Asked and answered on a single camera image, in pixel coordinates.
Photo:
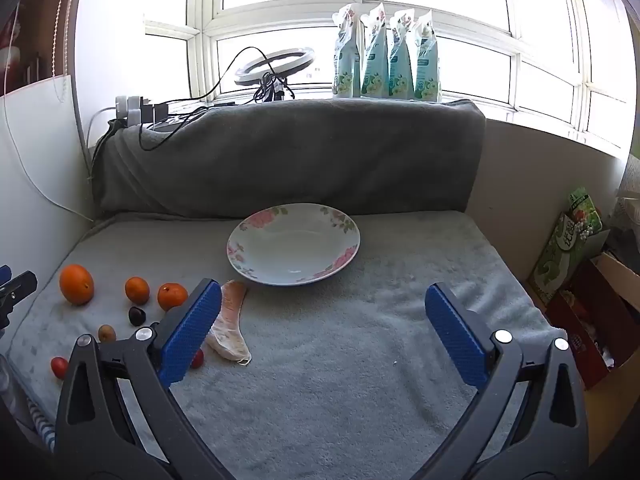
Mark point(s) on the dark grey blanket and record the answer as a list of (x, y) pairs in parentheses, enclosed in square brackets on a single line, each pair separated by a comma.
[(300, 155)]

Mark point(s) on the dark plum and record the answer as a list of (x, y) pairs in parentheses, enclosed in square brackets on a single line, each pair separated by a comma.
[(137, 316)]

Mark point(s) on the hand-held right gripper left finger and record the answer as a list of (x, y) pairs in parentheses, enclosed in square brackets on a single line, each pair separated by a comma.
[(192, 330)]

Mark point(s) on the brown cardboard box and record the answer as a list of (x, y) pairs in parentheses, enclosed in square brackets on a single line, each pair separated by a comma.
[(590, 290)]

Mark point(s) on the white side panel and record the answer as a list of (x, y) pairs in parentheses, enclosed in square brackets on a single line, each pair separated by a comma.
[(45, 160)]

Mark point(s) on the red cherry tomato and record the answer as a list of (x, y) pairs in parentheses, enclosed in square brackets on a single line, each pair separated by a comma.
[(59, 367), (198, 359)]

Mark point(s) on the black power adapter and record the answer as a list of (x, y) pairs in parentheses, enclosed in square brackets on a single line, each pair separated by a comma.
[(160, 111)]

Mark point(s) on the white window frame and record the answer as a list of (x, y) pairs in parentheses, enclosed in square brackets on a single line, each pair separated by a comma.
[(205, 30)]

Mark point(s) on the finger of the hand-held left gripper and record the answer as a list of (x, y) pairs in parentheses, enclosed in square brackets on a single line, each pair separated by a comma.
[(4, 275), (20, 285)]

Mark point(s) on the large orange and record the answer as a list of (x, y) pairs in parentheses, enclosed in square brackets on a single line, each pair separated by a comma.
[(76, 285)]

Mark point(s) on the light grey blanket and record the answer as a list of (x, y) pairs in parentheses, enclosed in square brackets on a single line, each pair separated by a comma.
[(350, 360)]

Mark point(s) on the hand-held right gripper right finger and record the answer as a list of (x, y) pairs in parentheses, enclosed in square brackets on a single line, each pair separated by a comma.
[(455, 340)]

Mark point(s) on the small green printed carton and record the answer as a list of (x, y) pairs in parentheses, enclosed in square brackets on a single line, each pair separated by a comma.
[(582, 205)]

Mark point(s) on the small brown kiwi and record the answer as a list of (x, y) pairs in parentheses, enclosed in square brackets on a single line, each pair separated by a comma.
[(106, 333)]

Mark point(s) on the striped cloth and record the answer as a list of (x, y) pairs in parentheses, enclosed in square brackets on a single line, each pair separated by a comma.
[(42, 425)]

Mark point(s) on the small tangerine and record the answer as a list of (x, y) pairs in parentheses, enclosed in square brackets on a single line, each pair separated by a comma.
[(137, 290)]

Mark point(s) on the floral white plate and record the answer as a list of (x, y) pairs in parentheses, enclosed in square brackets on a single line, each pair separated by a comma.
[(295, 255)]

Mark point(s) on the green snack bag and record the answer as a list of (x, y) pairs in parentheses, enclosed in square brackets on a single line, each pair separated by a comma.
[(560, 260)]

